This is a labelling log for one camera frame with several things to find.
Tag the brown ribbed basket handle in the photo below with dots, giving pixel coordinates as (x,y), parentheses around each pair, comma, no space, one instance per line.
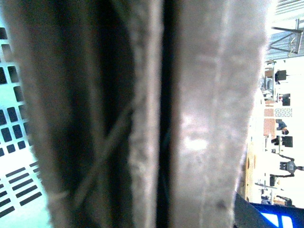
(91,74)

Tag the brown smooth basket handle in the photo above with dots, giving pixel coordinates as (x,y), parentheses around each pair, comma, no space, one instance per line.
(218,55)

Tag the light teal plastic basket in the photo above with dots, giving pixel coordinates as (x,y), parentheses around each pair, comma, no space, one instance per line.
(23,203)

